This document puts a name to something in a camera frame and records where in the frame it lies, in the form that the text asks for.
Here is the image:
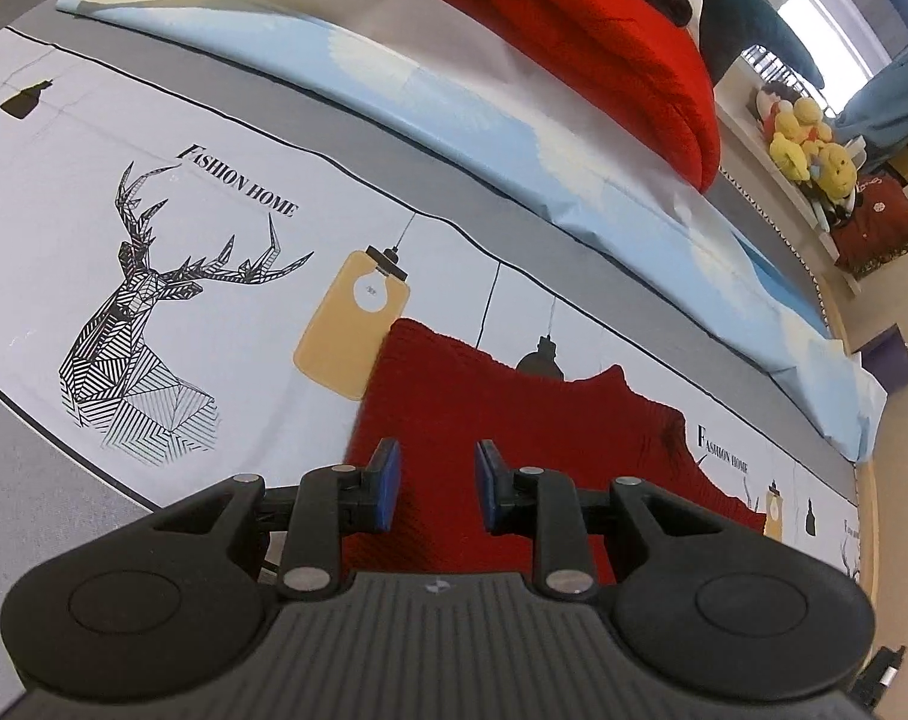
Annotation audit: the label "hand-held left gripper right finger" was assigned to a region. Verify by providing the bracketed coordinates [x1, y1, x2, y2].
[475, 438, 734, 603]

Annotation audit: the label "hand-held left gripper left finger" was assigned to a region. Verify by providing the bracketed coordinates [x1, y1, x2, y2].
[152, 439, 403, 603]

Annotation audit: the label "dark red knitted sweater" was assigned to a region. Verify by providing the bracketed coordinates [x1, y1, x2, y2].
[344, 317, 768, 587]

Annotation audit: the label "purple box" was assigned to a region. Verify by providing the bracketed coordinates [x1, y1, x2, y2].
[860, 325, 908, 392]

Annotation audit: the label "light blue sheet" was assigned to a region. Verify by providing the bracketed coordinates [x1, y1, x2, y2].
[55, 0, 888, 464]

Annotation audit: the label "grey printed bed sheet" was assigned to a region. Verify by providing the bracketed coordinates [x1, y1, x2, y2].
[0, 0, 884, 720]

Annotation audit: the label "dark red cushion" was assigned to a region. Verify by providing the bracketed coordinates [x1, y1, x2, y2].
[831, 172, 908, 275]

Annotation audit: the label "yellow plush toys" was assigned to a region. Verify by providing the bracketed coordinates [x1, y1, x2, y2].
[767, 97, 827, 183]

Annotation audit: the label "yellow bear plush toy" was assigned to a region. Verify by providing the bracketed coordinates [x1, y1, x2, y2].
[812, 141, 861, 205]

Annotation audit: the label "bright red folded blanket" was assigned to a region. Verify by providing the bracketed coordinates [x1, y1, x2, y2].
[389, 0, 722, 193]

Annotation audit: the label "dark blue shark plush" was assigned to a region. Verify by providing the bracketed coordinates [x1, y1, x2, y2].
[682, 0, 827, 92]

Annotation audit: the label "blue curtain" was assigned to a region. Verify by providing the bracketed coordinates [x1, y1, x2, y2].
[832, 15, 908, 182]

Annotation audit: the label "window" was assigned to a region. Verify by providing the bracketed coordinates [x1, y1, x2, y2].
[754, 0, 908, 87]

